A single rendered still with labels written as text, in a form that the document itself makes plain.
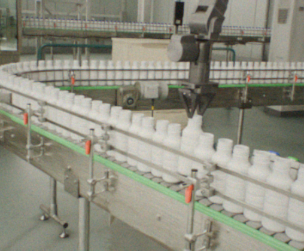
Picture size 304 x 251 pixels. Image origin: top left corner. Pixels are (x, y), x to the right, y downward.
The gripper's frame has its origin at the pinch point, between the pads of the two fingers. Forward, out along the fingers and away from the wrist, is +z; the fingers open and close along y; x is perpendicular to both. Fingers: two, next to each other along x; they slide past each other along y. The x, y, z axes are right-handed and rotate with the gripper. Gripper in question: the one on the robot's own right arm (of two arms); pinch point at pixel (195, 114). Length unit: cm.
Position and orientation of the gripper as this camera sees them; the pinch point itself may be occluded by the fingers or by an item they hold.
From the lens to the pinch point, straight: 119.7
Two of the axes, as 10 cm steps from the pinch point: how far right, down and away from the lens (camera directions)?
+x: 6.5, 2.1, -7.3
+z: -0.7, 9.7, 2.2
